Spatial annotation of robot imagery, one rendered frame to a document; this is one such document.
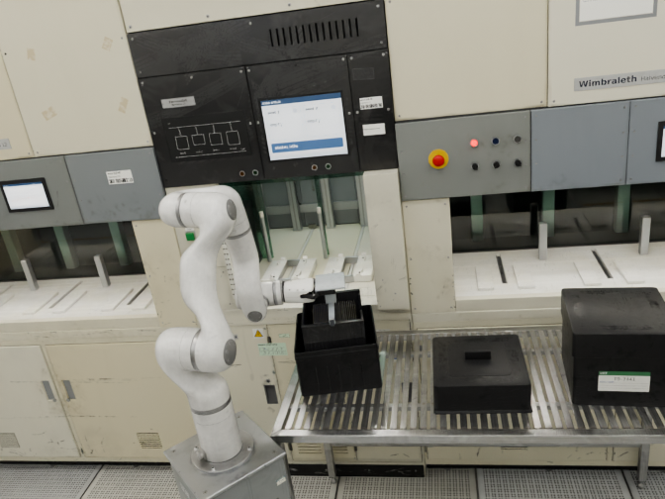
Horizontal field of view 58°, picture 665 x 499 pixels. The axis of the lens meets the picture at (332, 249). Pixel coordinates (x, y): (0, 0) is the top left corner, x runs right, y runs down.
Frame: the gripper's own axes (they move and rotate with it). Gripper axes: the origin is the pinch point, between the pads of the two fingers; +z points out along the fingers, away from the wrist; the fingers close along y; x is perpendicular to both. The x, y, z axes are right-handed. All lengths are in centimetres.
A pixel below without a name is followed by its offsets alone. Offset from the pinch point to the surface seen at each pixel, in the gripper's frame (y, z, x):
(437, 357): 14.9, 32.6, -22.8
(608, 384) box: 35, 79, -25
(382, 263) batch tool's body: -19.1, 19.5, -2.4
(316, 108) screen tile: -26, 2, 55
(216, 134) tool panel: -33, -34, 49
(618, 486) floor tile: -7, 106, -108
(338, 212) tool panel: -118, 5, -14
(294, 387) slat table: 7.5, -16.3, -33.2
